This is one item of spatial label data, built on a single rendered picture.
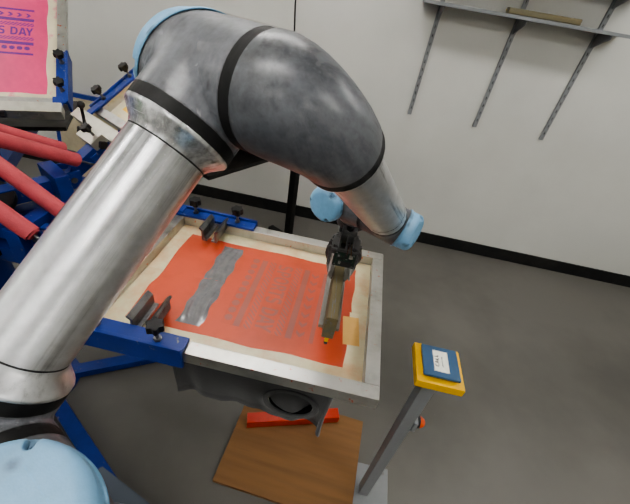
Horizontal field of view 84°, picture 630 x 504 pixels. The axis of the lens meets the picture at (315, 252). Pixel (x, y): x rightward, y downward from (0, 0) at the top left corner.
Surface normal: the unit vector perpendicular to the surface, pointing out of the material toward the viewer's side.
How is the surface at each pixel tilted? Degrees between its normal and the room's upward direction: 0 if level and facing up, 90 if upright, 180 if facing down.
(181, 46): 43
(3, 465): 8
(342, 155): 95
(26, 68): 32
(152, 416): 0
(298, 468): 0
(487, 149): 90
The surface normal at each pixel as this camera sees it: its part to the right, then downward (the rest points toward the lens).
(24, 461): 0.24, -0.71
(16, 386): 0.80, -0.40
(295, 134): 0.00, 0.70
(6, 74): 0.29, -0.34
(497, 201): -0.18, 0.58
